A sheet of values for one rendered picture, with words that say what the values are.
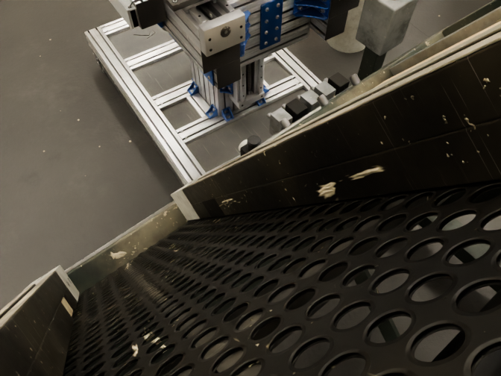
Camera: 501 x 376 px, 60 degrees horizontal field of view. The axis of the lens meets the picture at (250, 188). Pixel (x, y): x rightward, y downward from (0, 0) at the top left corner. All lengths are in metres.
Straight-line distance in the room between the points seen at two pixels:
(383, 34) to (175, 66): 1.17
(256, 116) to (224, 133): 0.18
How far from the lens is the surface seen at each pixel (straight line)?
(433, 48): 1.22
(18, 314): 0.43
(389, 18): 1.53
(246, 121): 2.07
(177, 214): 1.00
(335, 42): 2.78
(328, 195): 0.40
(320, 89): 1.43
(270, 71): 2.30
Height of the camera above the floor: 1.76
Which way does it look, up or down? 57 degrees down
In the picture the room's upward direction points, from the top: straight up
